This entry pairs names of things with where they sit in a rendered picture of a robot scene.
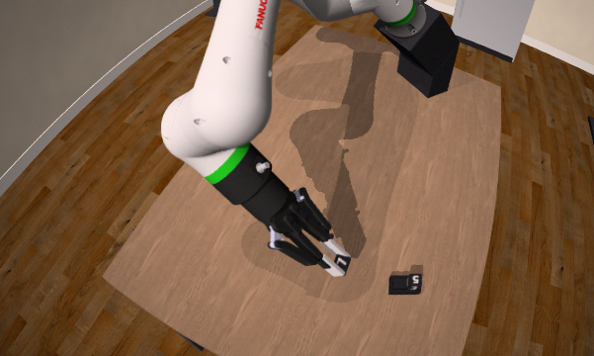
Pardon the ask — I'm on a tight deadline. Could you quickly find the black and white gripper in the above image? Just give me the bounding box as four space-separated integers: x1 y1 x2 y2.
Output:
241 171 351 277

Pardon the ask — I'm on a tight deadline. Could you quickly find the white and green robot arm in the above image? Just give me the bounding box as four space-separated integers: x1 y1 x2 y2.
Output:
161 0 428 205

